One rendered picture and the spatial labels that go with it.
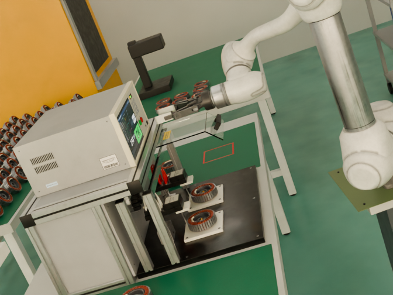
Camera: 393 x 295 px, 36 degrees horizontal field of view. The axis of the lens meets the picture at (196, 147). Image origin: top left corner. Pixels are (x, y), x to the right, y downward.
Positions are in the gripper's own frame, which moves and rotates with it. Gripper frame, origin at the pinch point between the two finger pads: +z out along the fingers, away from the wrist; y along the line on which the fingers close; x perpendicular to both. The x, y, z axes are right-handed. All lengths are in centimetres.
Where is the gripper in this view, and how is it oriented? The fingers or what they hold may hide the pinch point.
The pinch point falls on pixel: (163, 115)
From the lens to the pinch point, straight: 238.4
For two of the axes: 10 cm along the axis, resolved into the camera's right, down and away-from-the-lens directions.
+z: -9.4, 3.0, 1.6
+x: -3.4, -8.8, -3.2
